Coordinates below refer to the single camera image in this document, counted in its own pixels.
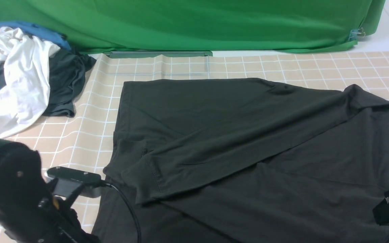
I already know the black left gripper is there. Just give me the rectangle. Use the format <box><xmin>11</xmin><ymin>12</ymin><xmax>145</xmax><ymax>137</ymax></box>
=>
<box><xmin>0</xmin><ymin>197</ymin><xmax>99</xmax><ymax>243</ymax></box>

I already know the dark gray long-sleeve shirt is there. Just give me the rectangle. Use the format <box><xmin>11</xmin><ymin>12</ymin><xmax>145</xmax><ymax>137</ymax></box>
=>
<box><xmin>103</xmin><ymin>78</ymin><xmax>389</xmax><ymax>243</ymax></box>

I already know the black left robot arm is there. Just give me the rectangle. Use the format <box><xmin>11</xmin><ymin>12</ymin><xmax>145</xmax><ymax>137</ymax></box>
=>
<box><xmin>0</xmin><ymin>139</ymin><xmax>101</xmax><ymax>243</ymax></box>

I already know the white crumpled shirt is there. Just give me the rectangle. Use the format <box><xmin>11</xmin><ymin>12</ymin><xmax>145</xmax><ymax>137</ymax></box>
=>
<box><xmin>0</xmin><ymin>27</ymin><xmax>60</xmax><ymax>139</ymax></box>

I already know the beige checkered tablecloth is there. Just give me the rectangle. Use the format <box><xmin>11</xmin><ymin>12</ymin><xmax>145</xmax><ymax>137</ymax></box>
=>
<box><xmin>8</xmin><ymin>51</ymin><xmax>389</xmax><ymax>183</ymax></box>

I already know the blue crumpled garment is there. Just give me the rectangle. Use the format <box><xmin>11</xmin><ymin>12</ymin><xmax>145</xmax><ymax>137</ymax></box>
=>
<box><xmin>0</xmin><ymin>21</ymin><xmax>71</xmax><ymax>100</ymax></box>

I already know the dark gray crumpled garment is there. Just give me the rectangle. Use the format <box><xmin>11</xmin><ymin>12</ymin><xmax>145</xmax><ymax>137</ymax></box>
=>
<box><xmin>0</xmin><ymin>49</ymin><xmax>96</xmax><ymax>117</ymax></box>

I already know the binder clip on backdrop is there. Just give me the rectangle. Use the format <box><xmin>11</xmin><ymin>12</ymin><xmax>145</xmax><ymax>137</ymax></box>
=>
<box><xmin>348</xmin><ymin>27</ymin><xmax>366</xmax><ymax>42</ymax></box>

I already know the green backdrop cloth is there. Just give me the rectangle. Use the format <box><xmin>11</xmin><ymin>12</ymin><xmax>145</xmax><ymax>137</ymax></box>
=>
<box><xmin>0</xmin><ymin>0</ymin><xmax>385</xmax><ymax>54</ymax></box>

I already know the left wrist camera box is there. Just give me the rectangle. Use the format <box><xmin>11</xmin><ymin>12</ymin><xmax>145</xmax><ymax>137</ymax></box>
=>
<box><xmin>45</xmin><ymin>166</ymin><xmax>103</xmax><ymax>205</ymax></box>

